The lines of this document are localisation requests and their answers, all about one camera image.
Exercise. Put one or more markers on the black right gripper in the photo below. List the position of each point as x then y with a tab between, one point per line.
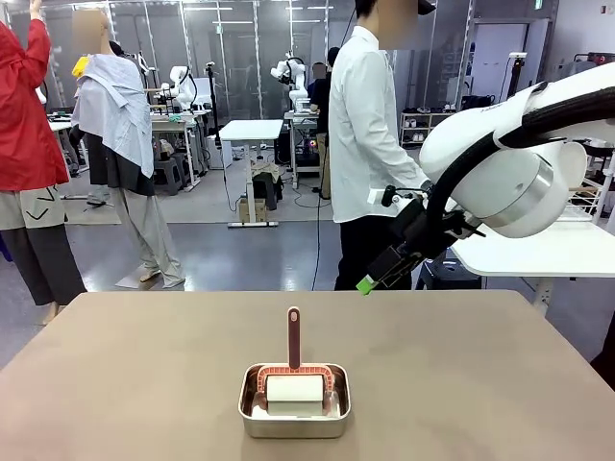
408	245

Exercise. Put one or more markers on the rectangular metal tin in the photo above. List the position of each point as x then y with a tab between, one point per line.
293	418

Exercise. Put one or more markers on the mannequin in red coat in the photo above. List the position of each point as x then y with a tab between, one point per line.
26	125

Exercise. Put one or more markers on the mannequin in striped shirt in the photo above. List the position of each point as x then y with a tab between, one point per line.
113	120

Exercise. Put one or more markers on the equipment cart with computer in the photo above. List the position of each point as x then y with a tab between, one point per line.
302	144

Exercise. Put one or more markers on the person in dark clothes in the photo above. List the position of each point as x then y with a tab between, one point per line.
322	120

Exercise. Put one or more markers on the black plastic stool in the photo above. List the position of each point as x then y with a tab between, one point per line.
447	276

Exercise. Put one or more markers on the white shoe shelf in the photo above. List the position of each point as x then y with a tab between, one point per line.
418	127

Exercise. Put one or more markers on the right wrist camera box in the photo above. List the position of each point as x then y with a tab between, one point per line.
389	196

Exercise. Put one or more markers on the white standing desk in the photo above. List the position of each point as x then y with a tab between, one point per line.
250	129

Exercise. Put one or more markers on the person in white shirt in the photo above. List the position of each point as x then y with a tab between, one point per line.
360	144

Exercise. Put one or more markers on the dark stool with cloth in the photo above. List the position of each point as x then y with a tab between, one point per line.
266	185

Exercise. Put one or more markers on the black tripod stand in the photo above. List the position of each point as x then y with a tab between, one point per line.
514	77

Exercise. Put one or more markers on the white side table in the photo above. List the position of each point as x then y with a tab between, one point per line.
528	254

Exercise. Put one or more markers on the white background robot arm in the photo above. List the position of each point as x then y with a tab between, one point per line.
295	79
181	86

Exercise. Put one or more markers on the grey plastic stool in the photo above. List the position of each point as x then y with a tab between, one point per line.
168	175

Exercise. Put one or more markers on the cardboard box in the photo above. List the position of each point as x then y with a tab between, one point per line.
259	211

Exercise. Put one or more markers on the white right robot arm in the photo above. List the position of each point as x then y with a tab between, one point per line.
509	158

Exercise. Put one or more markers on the clothes rack with garments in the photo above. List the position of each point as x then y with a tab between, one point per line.
596	60

